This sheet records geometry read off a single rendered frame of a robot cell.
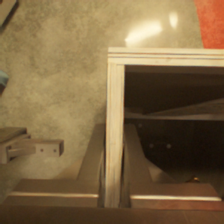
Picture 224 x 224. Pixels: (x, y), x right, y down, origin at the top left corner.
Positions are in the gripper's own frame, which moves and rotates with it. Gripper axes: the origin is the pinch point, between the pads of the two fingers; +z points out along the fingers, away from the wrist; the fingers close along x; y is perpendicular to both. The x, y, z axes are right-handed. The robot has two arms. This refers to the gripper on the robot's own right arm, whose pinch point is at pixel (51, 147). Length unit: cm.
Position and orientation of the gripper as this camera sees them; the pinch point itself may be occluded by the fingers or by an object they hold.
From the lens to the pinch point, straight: 33.0
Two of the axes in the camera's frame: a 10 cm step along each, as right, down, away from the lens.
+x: 0.1, -1.2, 9.9
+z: 10.0, 0.2, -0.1
